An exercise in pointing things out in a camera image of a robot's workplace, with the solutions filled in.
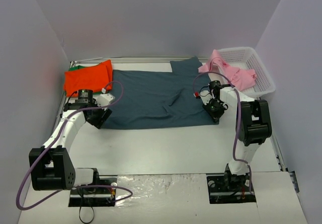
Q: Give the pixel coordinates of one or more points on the green folded t shirt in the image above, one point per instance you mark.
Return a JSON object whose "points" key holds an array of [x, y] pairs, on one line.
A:
{"points": [[76, 67]]}

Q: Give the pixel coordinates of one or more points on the blue t shirt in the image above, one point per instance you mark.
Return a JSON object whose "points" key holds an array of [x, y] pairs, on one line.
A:
{"points": [[159, 99]]}

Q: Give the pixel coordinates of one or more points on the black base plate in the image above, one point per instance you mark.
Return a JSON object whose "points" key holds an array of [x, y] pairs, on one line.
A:
{"points": [[92, 197], [220, 193]]}

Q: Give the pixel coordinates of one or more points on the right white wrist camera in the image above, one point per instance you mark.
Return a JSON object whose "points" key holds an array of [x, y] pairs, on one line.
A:
{"points": [[205, 96]]}

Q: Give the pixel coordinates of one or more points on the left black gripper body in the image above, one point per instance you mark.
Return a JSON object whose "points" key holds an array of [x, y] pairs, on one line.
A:
{"points": [[99, 118]]}

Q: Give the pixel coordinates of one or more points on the pink t shirt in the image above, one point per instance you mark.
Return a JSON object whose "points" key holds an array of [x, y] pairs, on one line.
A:
{"points": [[242, 79]]}

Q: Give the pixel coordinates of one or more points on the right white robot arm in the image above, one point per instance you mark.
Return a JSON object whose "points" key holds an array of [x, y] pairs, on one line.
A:
{"points": [[252, 128]]}

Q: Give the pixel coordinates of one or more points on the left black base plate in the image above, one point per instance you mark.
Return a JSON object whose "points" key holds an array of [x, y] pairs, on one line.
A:
{"points": [[92, 197]]}

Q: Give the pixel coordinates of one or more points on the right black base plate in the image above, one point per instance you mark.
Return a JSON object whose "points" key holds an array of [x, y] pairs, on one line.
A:
{"points": [[220, 193]]}

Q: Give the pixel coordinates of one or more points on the white plastic basket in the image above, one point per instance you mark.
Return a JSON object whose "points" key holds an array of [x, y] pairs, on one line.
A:
{"points": [[247, 58]]}

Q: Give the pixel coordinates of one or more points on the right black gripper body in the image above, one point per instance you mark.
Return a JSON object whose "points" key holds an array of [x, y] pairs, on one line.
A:
{"points": [[213, 112]]}

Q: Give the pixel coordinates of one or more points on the orange folded t shirt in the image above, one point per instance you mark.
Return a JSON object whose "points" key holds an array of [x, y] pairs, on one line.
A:
{"points": [[89, 78]]}

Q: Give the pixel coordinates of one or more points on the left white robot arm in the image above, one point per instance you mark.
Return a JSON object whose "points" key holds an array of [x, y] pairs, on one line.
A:
{"points": [[52, 167]]}

